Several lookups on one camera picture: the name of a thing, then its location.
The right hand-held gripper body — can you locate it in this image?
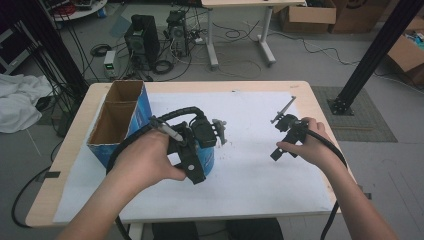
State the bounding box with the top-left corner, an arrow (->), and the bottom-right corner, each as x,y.
270,113 -> 310,162

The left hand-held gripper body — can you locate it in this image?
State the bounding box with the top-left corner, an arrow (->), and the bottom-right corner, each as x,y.
166,114 -> 218,185

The blue cardboard box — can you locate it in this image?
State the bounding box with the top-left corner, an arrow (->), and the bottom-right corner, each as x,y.
86,79 -> 153,170

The person's right hand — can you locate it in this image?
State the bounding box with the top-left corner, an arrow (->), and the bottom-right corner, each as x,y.
276,116 -> 342,172

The person's left hand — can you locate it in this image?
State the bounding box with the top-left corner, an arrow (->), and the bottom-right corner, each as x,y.
108,128 -> 188,198

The white paper sheet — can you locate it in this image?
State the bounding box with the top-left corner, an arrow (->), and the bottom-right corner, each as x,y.
52,91 -> 335,224

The dark floor mat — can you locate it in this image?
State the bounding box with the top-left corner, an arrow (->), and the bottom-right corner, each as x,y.
311,85 -> 399,144

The flat brown cardboard box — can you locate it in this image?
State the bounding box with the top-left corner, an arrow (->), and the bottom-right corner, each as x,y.
279,0 -> 338,35

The open computer tower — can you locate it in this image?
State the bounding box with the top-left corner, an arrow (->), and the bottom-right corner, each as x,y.
165,9 -> 190,58

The black computer tower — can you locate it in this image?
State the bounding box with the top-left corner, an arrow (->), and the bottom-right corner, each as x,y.
124,14 -> 161,70

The tall brown cardboard box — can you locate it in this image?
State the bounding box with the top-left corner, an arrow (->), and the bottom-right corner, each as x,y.
329,0 -> 392,35

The white desk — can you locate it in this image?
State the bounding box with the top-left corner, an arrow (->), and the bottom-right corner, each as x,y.
200,0 -> 307,69

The small white power supply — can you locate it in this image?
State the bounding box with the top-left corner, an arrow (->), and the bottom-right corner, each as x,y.
103,50 -> 117,80

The open brown cardboard box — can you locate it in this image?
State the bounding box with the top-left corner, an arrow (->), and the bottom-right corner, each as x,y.
387,16 -> 424,86

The round white table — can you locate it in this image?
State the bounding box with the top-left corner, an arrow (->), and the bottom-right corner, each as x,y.
39,0 -> 109,23

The white cloth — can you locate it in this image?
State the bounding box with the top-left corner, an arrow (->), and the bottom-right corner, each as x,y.
0,73 -> 54,135

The grey shelf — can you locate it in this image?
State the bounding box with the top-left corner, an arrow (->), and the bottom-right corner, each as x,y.
0,25 -> 32,76

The grey cable plug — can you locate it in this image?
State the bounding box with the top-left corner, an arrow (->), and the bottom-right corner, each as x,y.
150,117 -> 185,142

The black smooth gripper cable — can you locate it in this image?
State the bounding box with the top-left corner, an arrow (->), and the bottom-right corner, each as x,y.
304,128 -> 348,240

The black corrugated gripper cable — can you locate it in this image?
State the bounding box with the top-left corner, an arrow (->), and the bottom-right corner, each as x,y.
105,105 -> 206,176

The coiled black cable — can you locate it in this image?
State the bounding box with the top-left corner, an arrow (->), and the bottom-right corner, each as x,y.
152,58 -> 175,76
89,43 -> 113,58

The black aluminium post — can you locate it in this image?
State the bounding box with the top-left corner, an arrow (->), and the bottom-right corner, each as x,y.
327,0 -> 424,117

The black frame post with cables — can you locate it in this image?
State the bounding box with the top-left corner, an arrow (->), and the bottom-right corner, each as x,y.
0,0 -> 89,101

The black floor cable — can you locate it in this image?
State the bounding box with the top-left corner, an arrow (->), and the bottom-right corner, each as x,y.
10,165 -> 52,229

